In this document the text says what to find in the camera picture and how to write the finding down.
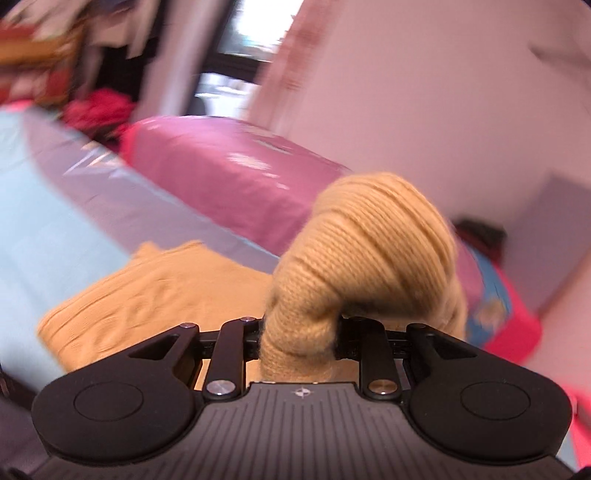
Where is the red fleece blanket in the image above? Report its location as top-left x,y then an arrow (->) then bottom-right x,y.
564,388 -> 591,470

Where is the pink patterned curtain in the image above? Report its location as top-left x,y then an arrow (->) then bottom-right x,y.
245,0 -> 341,135

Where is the grey board with wooden edge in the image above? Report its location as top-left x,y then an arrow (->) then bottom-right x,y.
502,174 -> 590,314

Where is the window with dark frame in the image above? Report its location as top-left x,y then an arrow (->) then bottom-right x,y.
185,0 -> 301,119

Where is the dark folded clothes pile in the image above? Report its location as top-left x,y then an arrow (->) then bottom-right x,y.
453,218 -> 507,265

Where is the grey and blue bedsheet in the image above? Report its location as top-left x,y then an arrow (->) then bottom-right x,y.
1,107 -> 277,391

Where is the red clothes pile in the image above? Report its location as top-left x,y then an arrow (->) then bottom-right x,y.
61,88 -> 135,145

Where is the mustard cable-knit sweater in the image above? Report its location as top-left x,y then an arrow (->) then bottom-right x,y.
37,173 -> 468,383

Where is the pink floral bed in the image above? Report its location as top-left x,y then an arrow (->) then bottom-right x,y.
120,116 -> 542,364

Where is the cluttered clothes rack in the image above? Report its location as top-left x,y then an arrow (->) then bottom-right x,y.
1,1 -> 167,107

